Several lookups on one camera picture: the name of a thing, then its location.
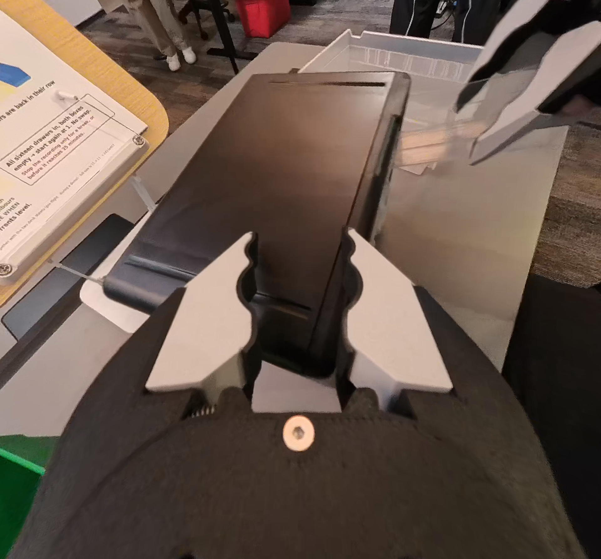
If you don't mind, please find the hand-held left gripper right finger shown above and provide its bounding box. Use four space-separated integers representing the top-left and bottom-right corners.
339 228 454 411

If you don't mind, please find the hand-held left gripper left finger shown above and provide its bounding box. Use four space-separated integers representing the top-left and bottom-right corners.
146 231 261 402

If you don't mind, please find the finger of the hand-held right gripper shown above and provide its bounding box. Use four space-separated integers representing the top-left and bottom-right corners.
470 21 601 165
455 0 571 111

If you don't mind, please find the clear plastic drawer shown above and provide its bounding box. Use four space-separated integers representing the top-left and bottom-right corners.
397 110 498 175

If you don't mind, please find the clear plastic bin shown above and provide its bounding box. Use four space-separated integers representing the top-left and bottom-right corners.
300 29 486 120

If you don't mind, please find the black drawer cabinet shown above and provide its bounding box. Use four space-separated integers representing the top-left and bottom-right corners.
102 70 412 379

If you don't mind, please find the green plastic bin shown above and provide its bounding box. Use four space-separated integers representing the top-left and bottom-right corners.
0 434 59 559

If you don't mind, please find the white stand base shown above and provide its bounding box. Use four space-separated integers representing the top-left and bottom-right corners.
80 176 158 334

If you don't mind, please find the white stand ledge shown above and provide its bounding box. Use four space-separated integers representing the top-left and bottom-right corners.
0 134 151 287

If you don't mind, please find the red bag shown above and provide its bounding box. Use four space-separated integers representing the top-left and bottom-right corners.
235 0 292 39

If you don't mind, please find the printed instruction sheet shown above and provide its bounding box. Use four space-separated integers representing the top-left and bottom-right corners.
0 9 150 266

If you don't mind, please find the black table leg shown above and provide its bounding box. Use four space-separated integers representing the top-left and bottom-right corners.
195 0 258 76

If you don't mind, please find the wire page holder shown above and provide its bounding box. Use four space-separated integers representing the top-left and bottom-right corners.
56 91 145 146

